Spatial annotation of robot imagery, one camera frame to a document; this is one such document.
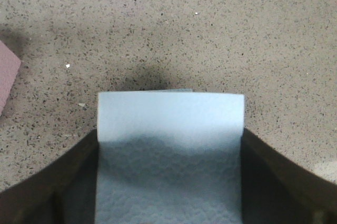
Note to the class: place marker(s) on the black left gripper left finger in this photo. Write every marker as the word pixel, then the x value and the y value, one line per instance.
pixel 62 192

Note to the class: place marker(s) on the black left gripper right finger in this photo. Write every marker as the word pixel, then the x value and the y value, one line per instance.
pixel 277 190

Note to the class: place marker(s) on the light blue foam cube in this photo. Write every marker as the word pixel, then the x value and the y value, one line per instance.
pixel 169 157

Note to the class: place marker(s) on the pink foam cube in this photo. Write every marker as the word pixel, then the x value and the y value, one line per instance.
pixel 10 65

